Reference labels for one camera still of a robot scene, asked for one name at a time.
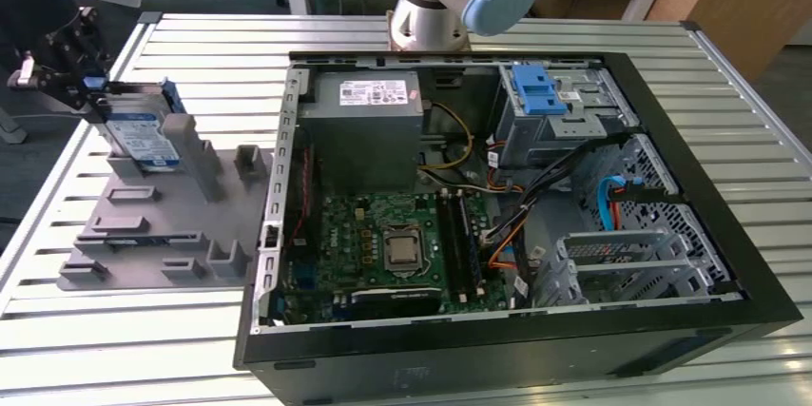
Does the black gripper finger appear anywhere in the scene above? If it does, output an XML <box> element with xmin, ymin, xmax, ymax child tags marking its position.
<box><xmin>61</xmin><ymin>8</ymin><xmax>112</xmax><ymax>126</ymax></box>
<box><xmin>37</xmin><ymin>67</ymin><xmax>89</xmax><ymax>113</ymax></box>

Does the hard disk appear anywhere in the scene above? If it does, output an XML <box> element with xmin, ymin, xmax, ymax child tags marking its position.
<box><xmin>81</xmin><ymin>73</ymin><xmax>189</xmax><ymax>174</ymax></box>

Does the white table leg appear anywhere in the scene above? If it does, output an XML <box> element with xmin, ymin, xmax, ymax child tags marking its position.
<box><xmin>0</xmin><ymin>106</ymin><xmax>31</xmax><ymax>145</ymax></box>

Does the gray parts rack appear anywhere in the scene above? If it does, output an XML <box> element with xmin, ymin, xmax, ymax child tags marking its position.
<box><xmin>56</xmin><ymin>113</ymin><xmax>275</xmax><ymax>291</ymax></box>

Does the spare RAM stick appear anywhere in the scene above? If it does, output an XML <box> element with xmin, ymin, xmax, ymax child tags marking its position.
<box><xmin>105</xmin><ymin>236</ymin><xmax>173</xmax><ymax>249</ymax></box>

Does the gray power supply unit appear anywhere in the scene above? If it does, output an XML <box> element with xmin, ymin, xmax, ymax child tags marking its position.
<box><xmin>297</xmin><ymin>70</ymin><xmax>427</xmax><ymax>196</ymax></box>

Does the green motherboard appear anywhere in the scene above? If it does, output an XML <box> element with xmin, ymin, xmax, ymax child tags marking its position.
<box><xmin>281</xmin><ymin>189</ymin><xmax>509</xmax><ymax>326</ymax></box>

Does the black CPU socket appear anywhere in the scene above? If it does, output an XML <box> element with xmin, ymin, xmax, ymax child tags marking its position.
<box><xmin>377</xmin><ymin>222</ymin><xmax>433</xmax><ymax>280</ymax></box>

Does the silver CPU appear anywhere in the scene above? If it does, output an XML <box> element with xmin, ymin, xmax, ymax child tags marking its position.
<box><xmin>384</xmin><ymin>236</ymin><xmax>421</xmax><ymax>268</ymax></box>

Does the black graphics card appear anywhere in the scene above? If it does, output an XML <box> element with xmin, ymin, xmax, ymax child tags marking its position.
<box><xmin>345</xmin><ymin>284</ymin><xmax>445</xmax><ymax>321</ymax></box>

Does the dark RAM stick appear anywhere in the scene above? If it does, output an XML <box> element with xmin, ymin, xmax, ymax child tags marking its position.
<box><xmin>439</xmin><ymin>189</ymin><xmax>468</xmax><ymax>303</ymax></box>

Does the blue plastic drive latch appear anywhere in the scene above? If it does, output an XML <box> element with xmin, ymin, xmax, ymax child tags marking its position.
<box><xmin>511</xmin><ymin>65</ymin><xmax>569</xmax><ymax>116</ymax></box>

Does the silver optical drive cage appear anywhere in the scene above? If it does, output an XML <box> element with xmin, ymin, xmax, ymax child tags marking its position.
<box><xmin>493</xmin><ymin>63</ymin><xmax>640</xmax><ymax>169</ymax></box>

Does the black PC case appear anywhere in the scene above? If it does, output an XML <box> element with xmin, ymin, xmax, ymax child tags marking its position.
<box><xmin>231</xmin><ymin>49</ymin><xmax>804</xmax><ymax>406</ymax></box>

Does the red black twisted wire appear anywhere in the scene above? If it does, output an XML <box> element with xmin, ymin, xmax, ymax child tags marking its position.
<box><xmin>288</xmin><ymin>144</ymin><xmax>319</xmax><ymax>250</ymax></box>

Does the yellow wire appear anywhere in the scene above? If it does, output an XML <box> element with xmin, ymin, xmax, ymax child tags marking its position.
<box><xmin>417</xmin><ymin>101</ymin><xmax>477</xmax><ymax>172</ymax></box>

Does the black wire bundle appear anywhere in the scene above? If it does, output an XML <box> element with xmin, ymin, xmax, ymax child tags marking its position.
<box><xmin>487</xmin><ymin>132</ymin><xmax>641</xmax><ymax>245</ymax></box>

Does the orange wire bundle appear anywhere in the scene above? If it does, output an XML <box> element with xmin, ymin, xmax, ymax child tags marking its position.
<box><xmin>485</xmin><ymin>215</ymin><xmax>532</xmax><ymax>283</ymax></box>

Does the blue data wire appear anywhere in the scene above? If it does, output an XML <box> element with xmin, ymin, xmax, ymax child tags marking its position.
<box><xmin>595</xmin><ymin>176</ymin><xmax>645</xmax><ymax>235</ymax></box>

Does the black disk power wire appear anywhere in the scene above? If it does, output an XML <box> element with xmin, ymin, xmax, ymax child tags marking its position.
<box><xmin>608</xmin><ymin>182</ymin><xmax>687</xmax><ymax>205</ymax></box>

